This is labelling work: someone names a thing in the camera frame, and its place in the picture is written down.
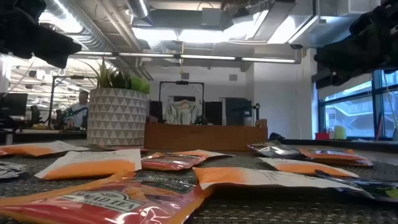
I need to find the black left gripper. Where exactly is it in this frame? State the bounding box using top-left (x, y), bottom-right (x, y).
top-left (0, 0), bottom-right (83, 70)

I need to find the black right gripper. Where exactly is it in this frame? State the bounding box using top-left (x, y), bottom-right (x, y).
top-left (313, 0), bottom-right (398, 86)

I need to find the silver foil tea packet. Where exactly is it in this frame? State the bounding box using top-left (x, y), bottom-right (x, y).
top-left (247, 140), bottom-right (303, 160)

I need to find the white orange Tazo tea packet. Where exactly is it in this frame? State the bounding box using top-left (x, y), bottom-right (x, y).
top-left (192, 166), bottom-right (376, 191)
top-left (0, 140), bottom-right (90, 157)
top-left (257, 157), bottom-right (360, 179)
top-left (174, 149), bottom-right (234, 158)
top-left (34, 148), bottom-right (143, 181)

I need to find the silver black tea packet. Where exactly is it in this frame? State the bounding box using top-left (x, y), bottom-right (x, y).
top-left (0, 161), bottom-right (29, 180)

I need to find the wooden tea organiser box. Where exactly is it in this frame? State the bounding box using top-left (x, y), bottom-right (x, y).
top-left (144, 119), bottom-right (269, 152)

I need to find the person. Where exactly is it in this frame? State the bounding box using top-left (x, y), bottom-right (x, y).
top-left (63, 90), bottom-right (90, 130)

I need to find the black computer monitor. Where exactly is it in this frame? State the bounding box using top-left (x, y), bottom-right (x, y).
top-left (204, 101), bottom-right (223, 126)
top-left (0, 92), bottom-right (29, 118)
top-left (148, 100), bottom-right (164, 124)
top-left (224, 97), bottom-right (252, 127)

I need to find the yellow-green container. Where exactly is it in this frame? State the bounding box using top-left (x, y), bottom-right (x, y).
top-left (333, 125), bottom-right (348, 141)

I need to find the dark office desk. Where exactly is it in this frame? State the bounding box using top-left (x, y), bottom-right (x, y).
top-left (0, 128), bottom-right (88, 141)

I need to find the succulent in triangle-patterned pot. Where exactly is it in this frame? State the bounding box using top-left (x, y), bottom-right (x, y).
top-left (79, 57), bottom-right (151, 147)

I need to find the long ceiling light strip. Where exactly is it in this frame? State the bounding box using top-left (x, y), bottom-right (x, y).
top-left (73, 50), bottom-right (297, 64)

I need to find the grey ceiling air unit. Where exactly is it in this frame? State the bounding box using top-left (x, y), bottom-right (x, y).
top-left (201, 7), bottom-right (223, 27)

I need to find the pale patterned jacket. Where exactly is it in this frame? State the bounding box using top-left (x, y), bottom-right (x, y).
top-left (164, 99), bottom-right (202, 126)

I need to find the grey woven placemat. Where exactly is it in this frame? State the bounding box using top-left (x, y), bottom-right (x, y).
top-left (0, 151), bottom-right (398, 224)

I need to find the black metal stand frame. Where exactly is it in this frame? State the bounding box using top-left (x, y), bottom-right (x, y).
top-left (47, 74), bottom-right (98, 129)
top-left (159, 80), bottom-right (205, 125)

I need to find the silver corrugated duct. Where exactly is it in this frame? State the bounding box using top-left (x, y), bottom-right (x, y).
top-left (43, 0), bottom-right (116, 52)

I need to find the window with black frame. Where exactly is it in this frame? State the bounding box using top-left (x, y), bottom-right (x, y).
top-left (316, 68), bottom-right (398, 140)

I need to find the black metal table frame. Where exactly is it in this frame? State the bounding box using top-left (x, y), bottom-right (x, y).
top-left (269, 132), bottom-right (398, 154)

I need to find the silver round air duct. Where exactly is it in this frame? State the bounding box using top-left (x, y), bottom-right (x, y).
top-left (126, 0), bottom-right (150, 19)

